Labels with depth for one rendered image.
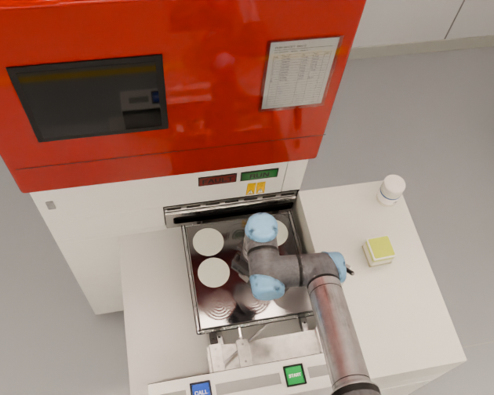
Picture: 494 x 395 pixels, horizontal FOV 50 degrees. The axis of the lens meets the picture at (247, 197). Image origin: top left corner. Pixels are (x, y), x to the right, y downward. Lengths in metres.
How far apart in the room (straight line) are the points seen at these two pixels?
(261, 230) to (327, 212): 0.57
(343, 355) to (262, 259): 0.29
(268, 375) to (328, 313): 0.46
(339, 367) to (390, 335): 0.58
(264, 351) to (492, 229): 1.84
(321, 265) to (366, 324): 0.46
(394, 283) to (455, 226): 1.41
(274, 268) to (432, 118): 2.40
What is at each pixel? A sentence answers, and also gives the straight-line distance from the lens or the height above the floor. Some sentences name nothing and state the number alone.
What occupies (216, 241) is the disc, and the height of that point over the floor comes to 0.90.
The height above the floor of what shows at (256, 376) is 0.96.
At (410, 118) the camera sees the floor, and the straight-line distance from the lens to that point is 3.42.
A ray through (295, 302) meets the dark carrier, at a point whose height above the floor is 0.90.
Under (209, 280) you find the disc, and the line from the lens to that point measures 1.68.
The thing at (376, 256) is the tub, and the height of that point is 1.03.
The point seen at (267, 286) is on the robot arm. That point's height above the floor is 1.36.
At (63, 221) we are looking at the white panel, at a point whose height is 0.97.
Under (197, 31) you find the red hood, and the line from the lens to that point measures 1.10.
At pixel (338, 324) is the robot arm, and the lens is 1.13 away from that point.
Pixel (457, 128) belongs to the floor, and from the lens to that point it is 3.49.
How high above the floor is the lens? 2.47
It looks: 59 degrees down
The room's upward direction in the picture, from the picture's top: 8 degrees clockwise
